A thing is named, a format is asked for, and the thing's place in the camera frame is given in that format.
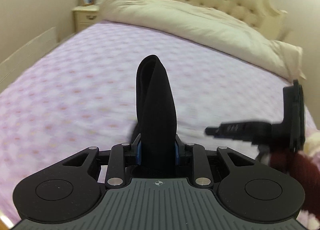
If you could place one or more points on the cream duvet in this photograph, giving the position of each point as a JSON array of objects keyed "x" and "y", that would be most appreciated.
[{"x": 209, "y": 27}]

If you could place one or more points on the purple checkered bed sheet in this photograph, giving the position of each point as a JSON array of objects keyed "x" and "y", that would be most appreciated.
[{"x": 83, "y": 94}]

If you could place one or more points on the cream nightstand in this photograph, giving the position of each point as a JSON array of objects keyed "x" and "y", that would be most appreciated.
[{"x": 85, "y": 16}]

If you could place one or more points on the black pants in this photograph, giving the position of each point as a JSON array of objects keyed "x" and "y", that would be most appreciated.
[{"x": 156, "y": 121}]

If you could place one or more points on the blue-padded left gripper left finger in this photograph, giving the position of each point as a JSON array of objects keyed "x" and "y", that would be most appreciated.
[{"x": 136, "y": 148}]

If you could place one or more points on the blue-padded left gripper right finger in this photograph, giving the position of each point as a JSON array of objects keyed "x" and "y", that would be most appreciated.
[{"x": 179, "y": 150}]

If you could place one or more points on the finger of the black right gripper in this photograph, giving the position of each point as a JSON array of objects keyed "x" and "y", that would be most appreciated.
[{"x": 255, "y": 132}]

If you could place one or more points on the dark red sleeve forearm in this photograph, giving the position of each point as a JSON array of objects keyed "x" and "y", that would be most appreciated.
[{"x": 302, "y": 169}]

